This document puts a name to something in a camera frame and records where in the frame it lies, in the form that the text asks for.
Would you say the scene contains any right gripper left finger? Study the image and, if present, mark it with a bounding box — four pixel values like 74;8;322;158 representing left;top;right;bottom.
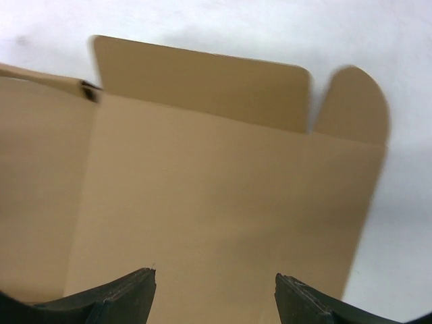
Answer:
1;268;156;324

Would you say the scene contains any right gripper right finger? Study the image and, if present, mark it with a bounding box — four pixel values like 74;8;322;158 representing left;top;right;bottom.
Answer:
273;272;432;324

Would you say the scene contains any brown cardboard box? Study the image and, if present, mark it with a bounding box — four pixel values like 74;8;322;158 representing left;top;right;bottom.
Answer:
1;36;389;323

